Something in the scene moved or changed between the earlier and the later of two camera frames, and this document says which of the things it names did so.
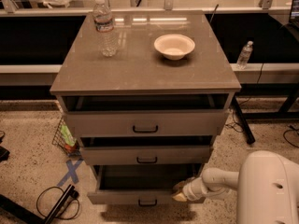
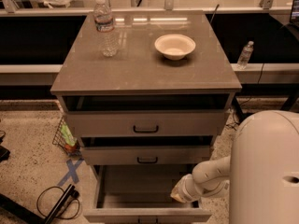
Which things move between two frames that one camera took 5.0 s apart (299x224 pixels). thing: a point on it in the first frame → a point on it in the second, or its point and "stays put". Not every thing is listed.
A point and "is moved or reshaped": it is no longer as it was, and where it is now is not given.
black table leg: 243,121 stays put
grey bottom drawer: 140,184 is moved or reshaped
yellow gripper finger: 180,197 stays put
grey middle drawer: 147,155 stays put
